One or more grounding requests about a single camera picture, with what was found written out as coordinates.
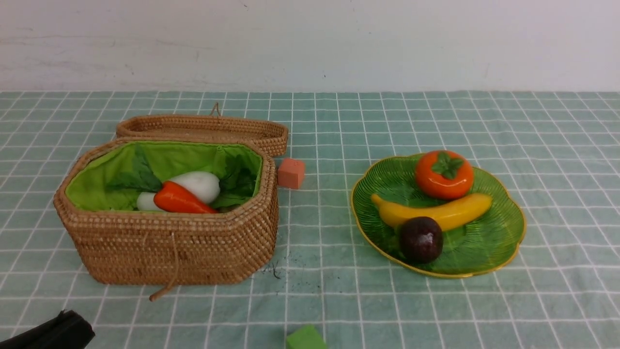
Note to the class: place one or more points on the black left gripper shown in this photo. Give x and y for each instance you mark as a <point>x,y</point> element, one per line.
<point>68,330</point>

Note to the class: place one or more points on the orange carrot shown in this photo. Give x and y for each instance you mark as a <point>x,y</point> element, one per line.
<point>191,192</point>

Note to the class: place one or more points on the white radish with leaves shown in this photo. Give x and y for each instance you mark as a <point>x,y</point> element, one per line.
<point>238,179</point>

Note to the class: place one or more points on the dark purple mangosteen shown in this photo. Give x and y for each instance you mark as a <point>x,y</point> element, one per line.
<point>421,240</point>

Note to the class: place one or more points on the yellow banana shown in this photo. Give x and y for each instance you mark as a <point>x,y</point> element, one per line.
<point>450,215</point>

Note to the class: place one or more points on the orange persimmon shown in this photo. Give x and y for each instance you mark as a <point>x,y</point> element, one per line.
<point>444,175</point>

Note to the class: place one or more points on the woven wicker basket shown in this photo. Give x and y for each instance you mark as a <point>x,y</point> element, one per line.
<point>121,245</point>

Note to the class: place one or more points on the green foam cube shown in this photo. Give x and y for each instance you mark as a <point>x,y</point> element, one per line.
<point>306,337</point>

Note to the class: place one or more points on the salmon pink foam cube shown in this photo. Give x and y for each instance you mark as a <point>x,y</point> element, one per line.
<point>291,173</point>

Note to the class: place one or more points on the woven wicker basket lid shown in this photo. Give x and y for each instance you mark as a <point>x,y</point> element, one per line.
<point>270,137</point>

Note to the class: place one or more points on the green leaf-shaped glass plate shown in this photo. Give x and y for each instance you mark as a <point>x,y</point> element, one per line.
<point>481,246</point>

